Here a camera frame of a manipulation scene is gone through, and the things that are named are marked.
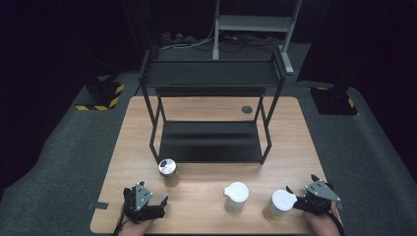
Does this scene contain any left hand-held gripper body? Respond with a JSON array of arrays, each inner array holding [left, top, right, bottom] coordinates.
[[122, 181, 166, 224]]

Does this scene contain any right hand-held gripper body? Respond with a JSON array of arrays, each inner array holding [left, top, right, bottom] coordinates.
[[302, 180, 341, 216]]

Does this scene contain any spice jar with white lid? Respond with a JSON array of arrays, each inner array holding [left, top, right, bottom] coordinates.
[[263, 189, 298, 222], [223, 181, 250, 214]]

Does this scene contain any glass jar with silver lid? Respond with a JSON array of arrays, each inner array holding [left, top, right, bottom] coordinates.
[[157, 158, 180, 188]]

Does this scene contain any black two-tier metal rack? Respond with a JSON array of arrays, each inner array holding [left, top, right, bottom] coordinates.
[[139, 45, 288, 166]]

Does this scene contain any person's right hand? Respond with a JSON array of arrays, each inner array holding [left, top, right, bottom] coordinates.
[[302, 201, 339, 236]]

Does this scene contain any person's left hand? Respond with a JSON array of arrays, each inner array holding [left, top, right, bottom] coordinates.
[[117, 215, 155, 236]]

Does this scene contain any black base with yellow stripes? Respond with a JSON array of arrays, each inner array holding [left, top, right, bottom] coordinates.
[[75, 76, 126, 112], [309, 83, 359, 117]]

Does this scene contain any dark power strip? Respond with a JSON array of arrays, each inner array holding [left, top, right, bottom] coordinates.
[[159, 31, 199, 46]]

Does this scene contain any grey metal stand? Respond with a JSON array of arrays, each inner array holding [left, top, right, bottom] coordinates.
[[211, 0, 303, 76]]

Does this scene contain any left hand-held gripper black cable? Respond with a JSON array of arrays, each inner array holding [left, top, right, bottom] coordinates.
[[112, 196, 130, 236]]

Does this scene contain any white floor cable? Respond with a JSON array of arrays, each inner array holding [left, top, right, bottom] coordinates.
[[159, 18, 217, 51]]

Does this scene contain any black floor cable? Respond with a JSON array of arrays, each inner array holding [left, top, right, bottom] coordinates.
[[217, 32, 283, 54]]

